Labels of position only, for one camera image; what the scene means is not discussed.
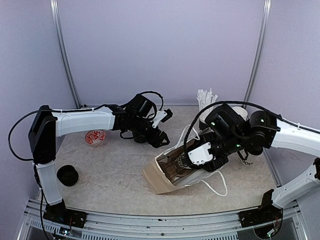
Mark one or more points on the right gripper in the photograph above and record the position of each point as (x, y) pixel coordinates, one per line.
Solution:
(210, 166)

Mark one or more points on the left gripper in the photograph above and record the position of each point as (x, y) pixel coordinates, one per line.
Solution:
(151, 139)

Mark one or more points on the cardboard cup carrier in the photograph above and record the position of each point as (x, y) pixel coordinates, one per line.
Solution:
(173, 167)

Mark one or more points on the white paper cup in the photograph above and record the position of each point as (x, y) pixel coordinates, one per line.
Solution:
(248, 160)

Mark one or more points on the brown paper bag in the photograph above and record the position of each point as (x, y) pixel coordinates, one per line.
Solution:
(159, 184)

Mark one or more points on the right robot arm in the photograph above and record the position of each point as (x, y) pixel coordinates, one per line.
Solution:
(263, 130)

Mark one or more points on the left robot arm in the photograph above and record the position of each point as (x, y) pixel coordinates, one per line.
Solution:
(139, 116)

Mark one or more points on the dark green mug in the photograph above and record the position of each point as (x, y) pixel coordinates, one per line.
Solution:
(138, 138)

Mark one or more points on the stack of white cups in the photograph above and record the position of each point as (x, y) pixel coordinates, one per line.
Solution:
(241, 111)

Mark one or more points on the black cup with straws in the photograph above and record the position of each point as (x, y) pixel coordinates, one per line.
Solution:
(205, 98)

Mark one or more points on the red patterned bowl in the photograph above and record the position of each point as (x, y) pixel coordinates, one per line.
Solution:
(95, 138)

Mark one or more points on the stack of black lids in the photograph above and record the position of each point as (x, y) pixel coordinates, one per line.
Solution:
(67, 175)

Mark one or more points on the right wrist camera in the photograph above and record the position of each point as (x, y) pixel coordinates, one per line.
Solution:
(198, 157)

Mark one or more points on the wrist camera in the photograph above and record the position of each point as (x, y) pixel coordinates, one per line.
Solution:
(161, 116)
(198, 157)

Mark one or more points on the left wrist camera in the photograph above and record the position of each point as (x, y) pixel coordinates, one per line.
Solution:
(161, 116)

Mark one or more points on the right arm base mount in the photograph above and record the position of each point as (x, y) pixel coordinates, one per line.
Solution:
(260, 215)

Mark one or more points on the right aluminium frame post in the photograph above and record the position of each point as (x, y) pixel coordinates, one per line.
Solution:
(267, 4)

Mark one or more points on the aluminium frame post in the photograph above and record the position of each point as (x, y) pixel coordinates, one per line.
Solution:
(267, 4)
(54, 6)

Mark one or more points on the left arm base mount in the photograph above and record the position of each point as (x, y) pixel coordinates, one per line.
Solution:
(65, 216)

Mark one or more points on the front aluminium rail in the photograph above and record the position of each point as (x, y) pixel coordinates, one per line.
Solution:
(111, 226)

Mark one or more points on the left aluminium frame post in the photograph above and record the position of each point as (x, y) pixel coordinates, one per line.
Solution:
(54, 6)

